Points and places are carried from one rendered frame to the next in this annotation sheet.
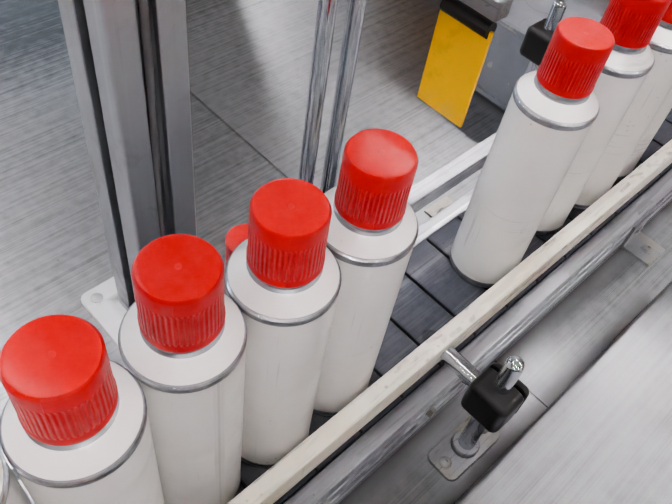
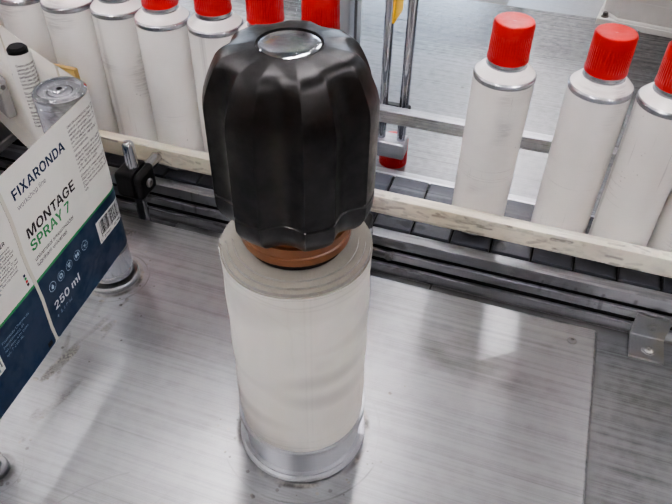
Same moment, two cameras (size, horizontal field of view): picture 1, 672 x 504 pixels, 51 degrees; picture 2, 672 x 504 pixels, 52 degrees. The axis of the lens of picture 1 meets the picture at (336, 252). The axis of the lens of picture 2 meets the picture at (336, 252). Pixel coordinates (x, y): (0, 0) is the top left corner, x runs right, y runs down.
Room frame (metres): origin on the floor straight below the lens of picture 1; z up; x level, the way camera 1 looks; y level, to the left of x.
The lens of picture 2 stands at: (0.05, -0.55, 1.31)
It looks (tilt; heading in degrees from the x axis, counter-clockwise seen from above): 43 degrees down; 70
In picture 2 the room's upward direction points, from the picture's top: 1 degrees clockwise
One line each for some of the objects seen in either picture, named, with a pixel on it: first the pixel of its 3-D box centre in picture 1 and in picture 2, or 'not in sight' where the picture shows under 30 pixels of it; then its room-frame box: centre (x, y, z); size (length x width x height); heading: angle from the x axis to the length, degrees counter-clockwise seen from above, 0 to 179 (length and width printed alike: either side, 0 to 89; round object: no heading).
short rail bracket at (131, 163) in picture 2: not in sight; (148, 182); (0.06, 0.04, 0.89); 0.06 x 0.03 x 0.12; 52
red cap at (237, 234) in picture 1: (246, 251); (393, 149); (0.35, 0.07, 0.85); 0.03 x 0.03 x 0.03
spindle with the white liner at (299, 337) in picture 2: not in sight; (298, 283); (0.12, -0.28, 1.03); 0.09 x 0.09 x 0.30
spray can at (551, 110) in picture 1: (525, 166); (493, 130); (0.36, -0.11, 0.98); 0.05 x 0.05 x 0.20
